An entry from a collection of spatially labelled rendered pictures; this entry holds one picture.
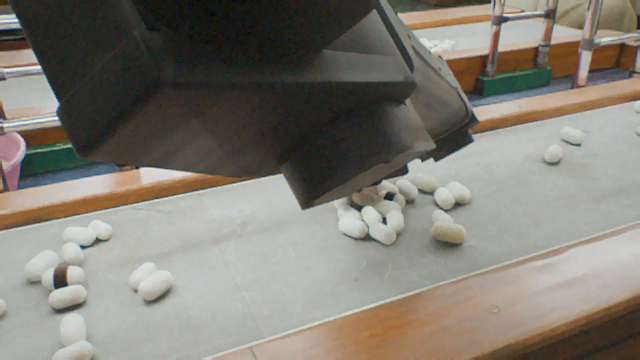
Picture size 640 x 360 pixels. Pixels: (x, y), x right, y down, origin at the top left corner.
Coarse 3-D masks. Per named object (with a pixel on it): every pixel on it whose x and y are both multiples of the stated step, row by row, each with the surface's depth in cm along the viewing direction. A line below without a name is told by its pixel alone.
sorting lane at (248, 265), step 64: (512, 128) 95; (576, 128) 95; (192, 192) 75; (256, 192) 75; (512, 192) 75; (576, 192) 75; (0, 256) 62; (128, 256) 62; (192, 256) 62; (256, 256) 62; (320, 256) 62; (384, 256) 62; (448, 256) 62; (512, 256) 62; (0, 320) 53; (128, 320) 53; (192, 320) 53; (256, 320) 53; (320, 320) 53
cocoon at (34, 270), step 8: (40, 256) 58; (48, 256) 59; (56, 256) 60; (32, 264) 57; (40, 264) 58; (48, 264) 58; (56, 264) 59; (24, 272) 57; (32, 272) 57; (40, 272) 57; (32, 280) 58
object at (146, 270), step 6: (144, 264) 58; (150, 264) 58; (138, 270) 57; (144, 270) 57; (150, 270) 57; (156, 270) 58; (132, 276) 56; (138, 276) 56; (144, 276) 56; (132, 282) 56; (138, 282) 56
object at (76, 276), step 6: (48, 270) 56; (72, 270) 56; (78, 270) 57; (48, 276) 56; (72, 276) 56; (78, 276) 56; (84, 276) 57; (48, 282) 56; (72, 282) 56; (78, 282) 57; (48, 288) 56; (54, 288) 56
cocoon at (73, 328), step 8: (64, 320) 50; (72, 320) 50; (80, 320) 50; (64, 328) 49; (72, 328) 49; (80, 328) 50; (64, 336) 49; (72, 336) 49; (80, 336) 49; (64, 344) 49; (72, 344) 49
